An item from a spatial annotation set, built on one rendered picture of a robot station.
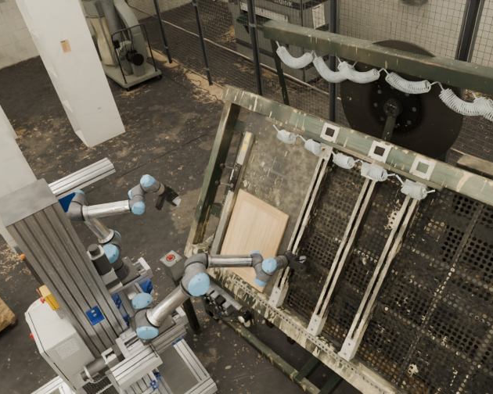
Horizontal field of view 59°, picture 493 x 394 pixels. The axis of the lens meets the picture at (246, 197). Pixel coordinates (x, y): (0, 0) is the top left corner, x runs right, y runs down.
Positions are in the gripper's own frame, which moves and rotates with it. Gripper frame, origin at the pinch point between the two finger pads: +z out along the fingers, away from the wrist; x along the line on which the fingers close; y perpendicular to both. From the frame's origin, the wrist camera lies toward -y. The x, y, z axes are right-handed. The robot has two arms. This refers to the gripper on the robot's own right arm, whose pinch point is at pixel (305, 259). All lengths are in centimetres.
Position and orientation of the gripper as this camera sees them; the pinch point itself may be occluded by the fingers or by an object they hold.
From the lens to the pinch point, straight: 268.5
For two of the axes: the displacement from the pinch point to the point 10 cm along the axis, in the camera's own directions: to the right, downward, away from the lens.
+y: -6.9, -4.0, 6.0
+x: -2.8, 9.2, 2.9
